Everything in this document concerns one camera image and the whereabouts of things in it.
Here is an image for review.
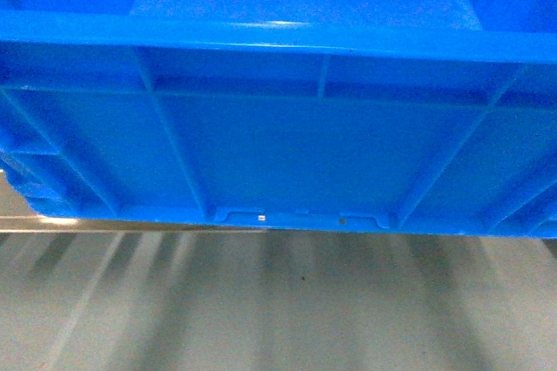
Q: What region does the blue plastic crate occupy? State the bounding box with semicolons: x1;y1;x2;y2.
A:
1;0;556;238

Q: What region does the steel roller shelf rack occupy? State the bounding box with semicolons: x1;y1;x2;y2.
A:
0;170;279;237

